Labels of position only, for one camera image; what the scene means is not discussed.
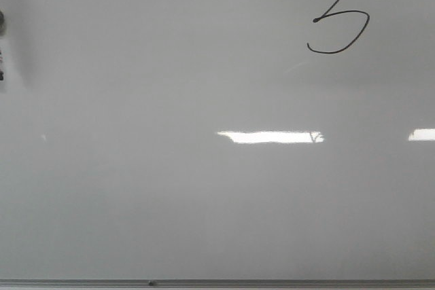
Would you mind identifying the white whiteboard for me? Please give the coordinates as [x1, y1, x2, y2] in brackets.
[1, 0, 434, 279]

